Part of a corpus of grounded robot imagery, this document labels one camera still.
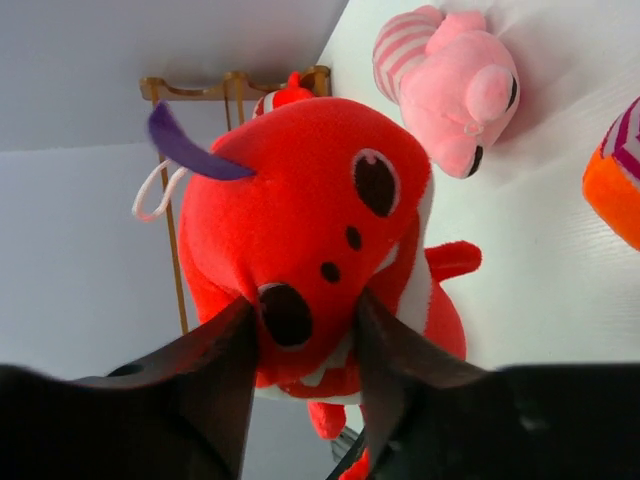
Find red shark plush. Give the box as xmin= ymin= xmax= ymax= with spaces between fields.
xmin=177 ymin=97 xmax=482 ymax=440
xmin=251 ymin=72 xmax=315 ymax=119

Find pink striped pig plush back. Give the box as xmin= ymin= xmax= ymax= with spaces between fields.
xmin=372 ymin=5 xmax=520 ymax=179

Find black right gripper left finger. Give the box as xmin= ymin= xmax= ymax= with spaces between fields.
xmin=1 ymin=299 xmax=257 ymax=479

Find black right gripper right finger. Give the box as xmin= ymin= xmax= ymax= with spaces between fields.
xmin=355 ymin=291 xmax=639 ymax=479

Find wooden tiered shelf rack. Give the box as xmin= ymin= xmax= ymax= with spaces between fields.
xmin=132 ymin=65 xmax=331 ymax=334

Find boy doll orange pants middle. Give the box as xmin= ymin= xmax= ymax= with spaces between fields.
xmin=581 ymin=94 xmax=640 ymax=252

